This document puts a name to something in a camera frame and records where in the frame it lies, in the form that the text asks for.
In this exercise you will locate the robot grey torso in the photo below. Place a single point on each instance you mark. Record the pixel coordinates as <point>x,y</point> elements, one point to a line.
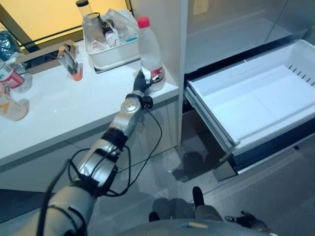
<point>192,228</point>

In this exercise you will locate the dark glass bottle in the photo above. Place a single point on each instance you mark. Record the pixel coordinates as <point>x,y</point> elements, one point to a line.
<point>106,25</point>

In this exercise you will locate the robot left silver arm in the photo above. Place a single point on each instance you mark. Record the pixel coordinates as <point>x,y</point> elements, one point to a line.
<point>98,162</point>

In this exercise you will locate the clear plastic bag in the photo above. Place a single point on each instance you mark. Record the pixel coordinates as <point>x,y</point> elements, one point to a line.
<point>121,19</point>

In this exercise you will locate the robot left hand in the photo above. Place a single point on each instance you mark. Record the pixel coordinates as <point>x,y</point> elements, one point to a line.
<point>139,81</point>

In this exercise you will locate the white plastic basket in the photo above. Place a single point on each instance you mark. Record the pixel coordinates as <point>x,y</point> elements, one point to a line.
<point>113,57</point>

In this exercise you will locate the glass bottle with black cap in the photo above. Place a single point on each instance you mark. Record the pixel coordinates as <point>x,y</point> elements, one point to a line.
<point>86,12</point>

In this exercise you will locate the robot left dark foot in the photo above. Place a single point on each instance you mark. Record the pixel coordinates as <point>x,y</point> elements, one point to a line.
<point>154,216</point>

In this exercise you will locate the water bottle with red label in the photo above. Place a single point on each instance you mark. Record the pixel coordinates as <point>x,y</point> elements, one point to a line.
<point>15,80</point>

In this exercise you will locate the silver refrigerator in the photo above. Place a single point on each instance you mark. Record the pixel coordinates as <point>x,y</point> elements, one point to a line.
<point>221,37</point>

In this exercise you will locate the clear container with orange base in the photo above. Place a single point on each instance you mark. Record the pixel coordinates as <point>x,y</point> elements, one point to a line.
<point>73,69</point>

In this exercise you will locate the grey counter cabinet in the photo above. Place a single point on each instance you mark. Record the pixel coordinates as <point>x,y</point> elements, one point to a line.
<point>160,123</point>

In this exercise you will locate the robot right leg and foot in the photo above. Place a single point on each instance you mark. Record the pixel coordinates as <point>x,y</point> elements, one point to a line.
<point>198,197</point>

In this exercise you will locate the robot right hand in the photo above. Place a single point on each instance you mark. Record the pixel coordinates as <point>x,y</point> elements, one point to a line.
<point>249,219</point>

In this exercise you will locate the black window frame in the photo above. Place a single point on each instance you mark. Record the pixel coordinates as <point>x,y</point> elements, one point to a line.
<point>37,42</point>

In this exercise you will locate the small bottle with white label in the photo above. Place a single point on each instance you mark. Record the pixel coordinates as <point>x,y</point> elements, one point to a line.
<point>111,37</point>

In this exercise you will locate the white refrigerator drawer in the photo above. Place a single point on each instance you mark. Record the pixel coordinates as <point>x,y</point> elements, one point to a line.
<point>258,98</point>

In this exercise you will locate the clear bottle with red cap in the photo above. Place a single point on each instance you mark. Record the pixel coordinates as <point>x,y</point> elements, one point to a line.
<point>148,49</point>

